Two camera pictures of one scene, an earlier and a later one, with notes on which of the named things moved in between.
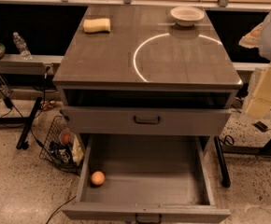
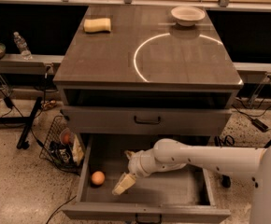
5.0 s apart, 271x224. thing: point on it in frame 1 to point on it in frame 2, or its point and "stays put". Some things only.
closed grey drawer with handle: x=145 y=121 stays put
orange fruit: x=97 y=177 stays put
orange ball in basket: x=65 y=138 stays put
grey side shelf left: x=39 y=64 stays put
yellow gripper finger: x=269 y=91 to x=125 y=182
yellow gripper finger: x=252 y=38 to x=130 y=154
